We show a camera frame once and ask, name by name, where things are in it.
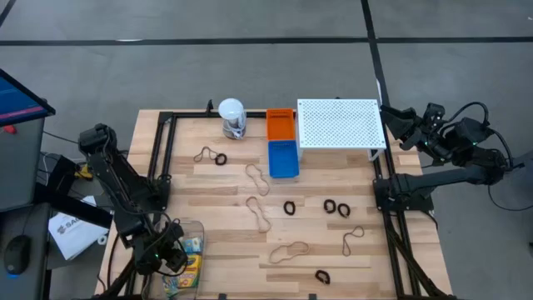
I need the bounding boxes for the tan rubber band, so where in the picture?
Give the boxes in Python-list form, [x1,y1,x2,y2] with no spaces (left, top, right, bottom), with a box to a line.
[244,162,271,198]
[267,241,311,266]
[341,225,366,258]
[245,196,273,233]
[192,146,220,164]

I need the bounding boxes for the black diagonal support beam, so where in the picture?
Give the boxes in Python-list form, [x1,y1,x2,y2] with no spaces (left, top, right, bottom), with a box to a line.
[35,156,114,229]

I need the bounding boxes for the clear plastic bin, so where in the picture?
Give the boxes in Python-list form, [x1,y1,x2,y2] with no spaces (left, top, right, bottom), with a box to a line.
[142,218,207,300]

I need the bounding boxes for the white printed paper sheet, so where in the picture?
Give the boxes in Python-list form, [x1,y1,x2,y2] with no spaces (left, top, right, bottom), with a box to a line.
[47,195,111,262]

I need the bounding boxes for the blue green crayon box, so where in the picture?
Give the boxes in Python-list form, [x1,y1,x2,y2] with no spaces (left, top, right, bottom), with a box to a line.
[182,237,204,256]

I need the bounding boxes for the black computer mouse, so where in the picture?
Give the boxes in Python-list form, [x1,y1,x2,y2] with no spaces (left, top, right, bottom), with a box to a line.
[2,233,32,277]

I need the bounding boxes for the white lamp cord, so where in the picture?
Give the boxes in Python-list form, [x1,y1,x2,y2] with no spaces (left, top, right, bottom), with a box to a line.
[227,121,247,141]

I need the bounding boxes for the yellow cable plug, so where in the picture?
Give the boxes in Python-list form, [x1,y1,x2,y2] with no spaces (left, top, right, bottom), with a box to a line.
[76,163,94,181]

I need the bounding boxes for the grey computer case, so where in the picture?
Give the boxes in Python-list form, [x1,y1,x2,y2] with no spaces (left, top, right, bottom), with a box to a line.
[0,117,47,213]

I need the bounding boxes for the dark grey side desk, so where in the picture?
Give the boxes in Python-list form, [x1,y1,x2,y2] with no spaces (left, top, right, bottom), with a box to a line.
[0,202,53,300]

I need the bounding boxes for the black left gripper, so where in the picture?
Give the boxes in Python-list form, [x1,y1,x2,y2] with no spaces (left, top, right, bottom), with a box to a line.
[132,222,190,277]

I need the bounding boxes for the green yellow crayon box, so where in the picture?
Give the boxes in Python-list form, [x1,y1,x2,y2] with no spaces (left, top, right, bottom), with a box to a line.
[164,254,204,299]

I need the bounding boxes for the computer monitor blue screen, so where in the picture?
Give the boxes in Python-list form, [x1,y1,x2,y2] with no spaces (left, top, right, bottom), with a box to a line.
[0,68,57,128]

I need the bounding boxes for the blue plastic basket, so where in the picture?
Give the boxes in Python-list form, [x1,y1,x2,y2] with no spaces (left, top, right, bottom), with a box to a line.
[266,139,301,180]

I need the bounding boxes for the orange plastic basket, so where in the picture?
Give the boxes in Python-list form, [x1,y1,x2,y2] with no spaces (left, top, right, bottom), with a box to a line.
[266,107,297,143]

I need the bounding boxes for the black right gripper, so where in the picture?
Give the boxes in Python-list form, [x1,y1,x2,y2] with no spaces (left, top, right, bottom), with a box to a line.
[380,105,443,152]

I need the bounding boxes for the white perforated metal shelf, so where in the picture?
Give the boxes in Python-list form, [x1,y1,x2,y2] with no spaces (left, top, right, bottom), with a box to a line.
[296,97,387,163]

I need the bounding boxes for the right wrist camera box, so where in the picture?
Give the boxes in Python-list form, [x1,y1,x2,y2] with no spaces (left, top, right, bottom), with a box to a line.
[422,102,446,124]

